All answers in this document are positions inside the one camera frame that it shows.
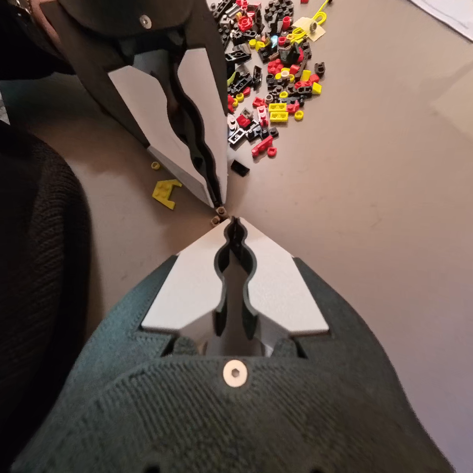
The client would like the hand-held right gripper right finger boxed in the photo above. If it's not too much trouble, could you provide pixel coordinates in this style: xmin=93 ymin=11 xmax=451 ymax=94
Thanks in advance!
xmin=236 ymin=217 xmax=329 ymax=356

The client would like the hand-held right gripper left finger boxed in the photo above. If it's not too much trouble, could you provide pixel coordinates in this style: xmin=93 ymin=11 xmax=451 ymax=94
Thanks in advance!
xmin=141 ymin=217 xmax=234 ymax=355

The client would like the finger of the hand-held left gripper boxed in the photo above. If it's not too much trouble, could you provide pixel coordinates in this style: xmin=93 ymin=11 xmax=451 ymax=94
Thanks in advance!
xmin=177 ymin=46 xmax=229 ymax=205
xmin=108 ymin=65 xmax=223 ymax=208

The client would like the pile of lego pieces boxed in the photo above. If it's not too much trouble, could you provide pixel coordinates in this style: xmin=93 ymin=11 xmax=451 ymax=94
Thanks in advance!
xmin=212 ymin=0 xmax=326 ymax=159

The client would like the person's left forearm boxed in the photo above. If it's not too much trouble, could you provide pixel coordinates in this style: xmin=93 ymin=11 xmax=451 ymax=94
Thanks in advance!
xmin=0 ymin=0 xmax=76 ymax=80

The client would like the yellow lego wedge plate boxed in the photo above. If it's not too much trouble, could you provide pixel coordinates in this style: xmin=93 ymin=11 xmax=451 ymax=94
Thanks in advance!
xmin=152 ymin=179 xmax=182 ymax=210

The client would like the white instruction booklet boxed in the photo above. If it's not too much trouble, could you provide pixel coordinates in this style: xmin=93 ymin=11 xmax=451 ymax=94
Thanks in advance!
xmin=408 ymin=0 xmax=473 ymax=41

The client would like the yellow string with paper tag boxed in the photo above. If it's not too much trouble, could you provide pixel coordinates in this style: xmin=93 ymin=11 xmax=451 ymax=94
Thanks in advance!
xmin=285 ymin=0 xmax=333 ymax=43

